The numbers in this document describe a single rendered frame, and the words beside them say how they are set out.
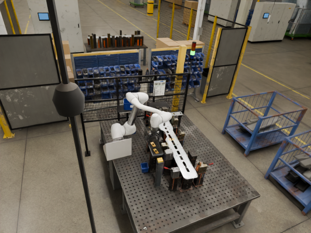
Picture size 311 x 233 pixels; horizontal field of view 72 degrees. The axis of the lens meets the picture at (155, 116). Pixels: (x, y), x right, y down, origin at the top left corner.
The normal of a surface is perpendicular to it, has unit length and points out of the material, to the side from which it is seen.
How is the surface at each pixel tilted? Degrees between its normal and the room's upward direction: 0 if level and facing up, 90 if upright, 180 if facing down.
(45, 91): 89
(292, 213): 0
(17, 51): 89
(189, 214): 0
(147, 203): 0
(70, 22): 90
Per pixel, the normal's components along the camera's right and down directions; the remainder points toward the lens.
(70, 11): 0.39, 0.54
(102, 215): 0.07, -0.83
